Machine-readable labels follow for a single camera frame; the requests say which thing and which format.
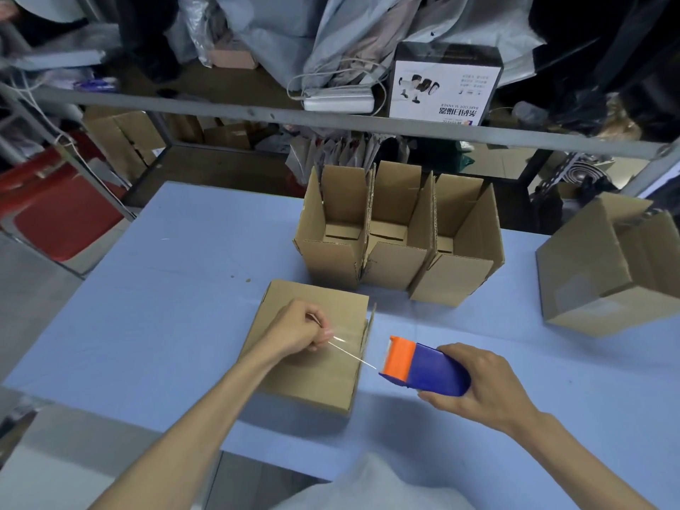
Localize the person's left hand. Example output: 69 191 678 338
263 300 336 362

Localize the person's right hand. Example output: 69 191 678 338
416 343 543 436

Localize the orange blue tape dispenser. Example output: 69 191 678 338
378 336 472 399

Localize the plain brown cardboard box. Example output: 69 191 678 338
535 192 680 338

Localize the large brown storage cardboard box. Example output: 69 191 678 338
82 108 166 184

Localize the person's right forearm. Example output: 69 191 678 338
509 411 659 510

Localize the person's left forearm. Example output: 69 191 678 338
90 344 288 510

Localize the person's white shirt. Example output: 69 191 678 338
271 453 477 510

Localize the bundle of grey paper bags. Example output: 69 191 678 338
285 132 383 184

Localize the dark green bag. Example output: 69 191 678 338
392 137 477 176

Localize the white power strip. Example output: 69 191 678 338
301 85 377 114

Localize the grey metal shelving rack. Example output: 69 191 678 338
0 0 680 277

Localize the silver reflective roll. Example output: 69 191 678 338
557 153 615 186

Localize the red plastic stool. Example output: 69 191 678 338
0 135 128 264

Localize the white glossy cabinet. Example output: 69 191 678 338
0 403 224 510

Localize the white black printed box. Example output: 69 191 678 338
387 42 504 127

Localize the pile of grey plastic mailers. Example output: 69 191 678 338
212 0 548 91

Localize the white perforated rack post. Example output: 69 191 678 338
635 148 680 200

